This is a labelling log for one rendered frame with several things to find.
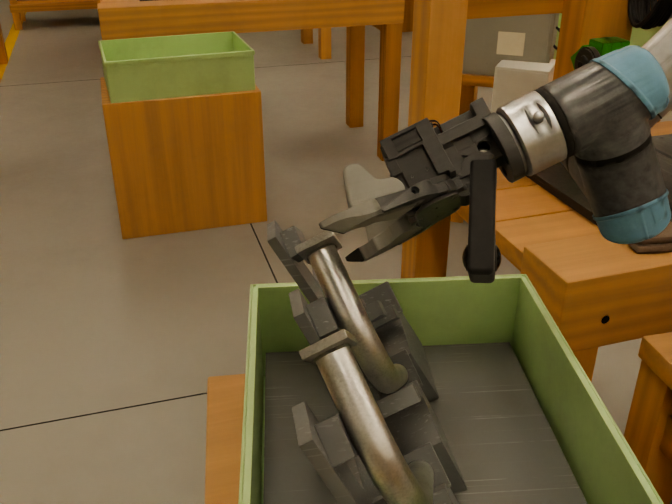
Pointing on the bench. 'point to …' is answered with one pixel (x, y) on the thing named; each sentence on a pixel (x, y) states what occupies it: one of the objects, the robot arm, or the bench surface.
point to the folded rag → (656, 242)
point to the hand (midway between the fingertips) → (335, 251)
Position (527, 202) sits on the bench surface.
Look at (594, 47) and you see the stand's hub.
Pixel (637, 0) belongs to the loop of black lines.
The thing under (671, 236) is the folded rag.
